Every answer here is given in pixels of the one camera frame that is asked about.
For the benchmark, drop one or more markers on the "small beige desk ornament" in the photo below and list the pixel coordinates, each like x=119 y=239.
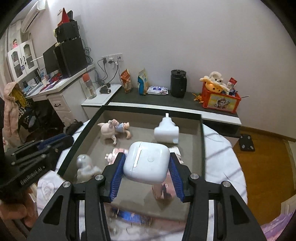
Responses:
x=55 y=34

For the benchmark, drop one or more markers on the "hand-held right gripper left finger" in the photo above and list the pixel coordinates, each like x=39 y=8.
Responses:
x=116 y=178

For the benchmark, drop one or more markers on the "small orange toy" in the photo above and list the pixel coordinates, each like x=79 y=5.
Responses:
x=198 y=97

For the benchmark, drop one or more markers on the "black office chair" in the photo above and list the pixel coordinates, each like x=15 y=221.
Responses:
x=42 y=122

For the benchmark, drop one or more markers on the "pink box with black rim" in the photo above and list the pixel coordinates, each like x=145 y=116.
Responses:
x=143 y=134

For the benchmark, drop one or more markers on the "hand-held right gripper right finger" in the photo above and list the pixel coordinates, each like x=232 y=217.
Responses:
x=177 y=178

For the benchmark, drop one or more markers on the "white plug-in device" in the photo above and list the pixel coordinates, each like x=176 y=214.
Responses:
x=166 y=134

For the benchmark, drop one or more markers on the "dark low bench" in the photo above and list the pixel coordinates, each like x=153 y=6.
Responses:
x=196 y=107

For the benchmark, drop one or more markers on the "pink padded jacket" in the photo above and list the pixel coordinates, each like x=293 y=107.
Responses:
x=10 y=111

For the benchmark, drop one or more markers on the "dark furry object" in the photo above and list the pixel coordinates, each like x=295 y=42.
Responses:
x=74 y=127

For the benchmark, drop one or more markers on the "pink and white block toy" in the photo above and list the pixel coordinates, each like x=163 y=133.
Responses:
x=175 y=151

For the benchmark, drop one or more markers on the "white cup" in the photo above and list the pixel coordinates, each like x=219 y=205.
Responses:
x=44 y=82

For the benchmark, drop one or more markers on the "rose gold figurine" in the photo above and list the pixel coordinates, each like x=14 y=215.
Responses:
x=161 y=192

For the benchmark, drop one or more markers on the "white earbud case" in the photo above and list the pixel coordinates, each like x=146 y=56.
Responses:
x=148 y=162

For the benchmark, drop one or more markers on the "blue and white boxes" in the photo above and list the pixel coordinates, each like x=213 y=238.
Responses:
x=42 y=73

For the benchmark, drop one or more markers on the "white air conditioner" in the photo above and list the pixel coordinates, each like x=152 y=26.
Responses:
x=31 y=18

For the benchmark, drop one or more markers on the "white desk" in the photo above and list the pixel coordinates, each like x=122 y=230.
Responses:
x=69 y=81

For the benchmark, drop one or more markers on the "red packet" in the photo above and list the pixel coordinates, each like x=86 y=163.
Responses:
x=232 y=83

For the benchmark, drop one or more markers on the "stack of papers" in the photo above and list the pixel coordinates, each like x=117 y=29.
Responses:
x=33 y=90

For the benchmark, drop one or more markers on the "pink block figure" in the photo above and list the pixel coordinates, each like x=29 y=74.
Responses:
x=120 y=151

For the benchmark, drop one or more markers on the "small pink doll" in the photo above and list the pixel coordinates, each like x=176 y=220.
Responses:
x=15 y=43

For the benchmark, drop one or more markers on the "white wall outlet strip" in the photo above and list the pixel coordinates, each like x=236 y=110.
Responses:
x=112 y=56

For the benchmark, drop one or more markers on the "black and white patterned cloth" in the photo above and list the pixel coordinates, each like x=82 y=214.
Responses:
x=25 y=119

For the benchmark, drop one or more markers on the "white wet wipes pack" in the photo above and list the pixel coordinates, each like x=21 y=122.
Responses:
x=157 y=90

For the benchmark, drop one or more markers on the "orange toy box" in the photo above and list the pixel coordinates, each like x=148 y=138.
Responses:
x=219 y=103

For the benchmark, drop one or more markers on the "small black device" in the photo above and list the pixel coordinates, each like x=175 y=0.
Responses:
x=105 y=89

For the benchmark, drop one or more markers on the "orange snack bag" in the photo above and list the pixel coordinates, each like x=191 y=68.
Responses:
x=126 y=81

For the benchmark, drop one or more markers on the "black computer tower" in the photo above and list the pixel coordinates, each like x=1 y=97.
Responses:
x=71 y=58

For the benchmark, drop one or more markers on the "blue flat object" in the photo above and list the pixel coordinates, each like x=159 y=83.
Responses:
x=131 y=217

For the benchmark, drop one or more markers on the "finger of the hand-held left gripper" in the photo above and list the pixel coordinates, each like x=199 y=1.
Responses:
x=52 y=140
x=59 y=150

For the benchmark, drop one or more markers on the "black kettle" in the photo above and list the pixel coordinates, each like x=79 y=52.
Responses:
x=178 y=85

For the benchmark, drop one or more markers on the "yellow cloth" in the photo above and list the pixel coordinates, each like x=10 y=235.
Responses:
x=19 y=97

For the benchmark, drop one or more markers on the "blue snack bag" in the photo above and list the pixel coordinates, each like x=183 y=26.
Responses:
x=142 y=83

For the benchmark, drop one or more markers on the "purple printed cloth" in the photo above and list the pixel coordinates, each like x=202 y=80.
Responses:
x=279 y=228

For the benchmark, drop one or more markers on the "white big-head figurine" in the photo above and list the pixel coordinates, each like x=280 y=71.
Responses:
x=84 y=164

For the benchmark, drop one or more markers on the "white low cabinet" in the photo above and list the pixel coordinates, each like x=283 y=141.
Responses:
x=99 y=100

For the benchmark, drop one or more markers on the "pink pig toy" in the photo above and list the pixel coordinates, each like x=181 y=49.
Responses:
x=107 y=131

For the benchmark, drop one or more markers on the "black floor scale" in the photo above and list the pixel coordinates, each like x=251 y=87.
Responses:
x=247 y=142

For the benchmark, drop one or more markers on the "red desk item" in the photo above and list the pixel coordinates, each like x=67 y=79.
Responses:
x=54 y=77

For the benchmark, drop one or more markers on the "black computer monitor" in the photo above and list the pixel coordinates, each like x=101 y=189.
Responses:
x=50 y=60

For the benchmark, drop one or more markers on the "red triangular object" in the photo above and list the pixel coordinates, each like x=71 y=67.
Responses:
x=64 y=17

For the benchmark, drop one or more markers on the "white glass-door cabinet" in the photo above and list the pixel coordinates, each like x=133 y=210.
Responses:
x=19 y=49

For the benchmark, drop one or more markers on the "white plush toy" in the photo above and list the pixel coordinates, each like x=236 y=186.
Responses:
x=216 y=77

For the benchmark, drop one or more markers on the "clear bottle with orange cap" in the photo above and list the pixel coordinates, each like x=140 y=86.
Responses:
x=90 y=89

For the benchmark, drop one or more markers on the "yellow plush toy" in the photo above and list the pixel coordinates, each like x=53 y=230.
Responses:
x=214 y=87

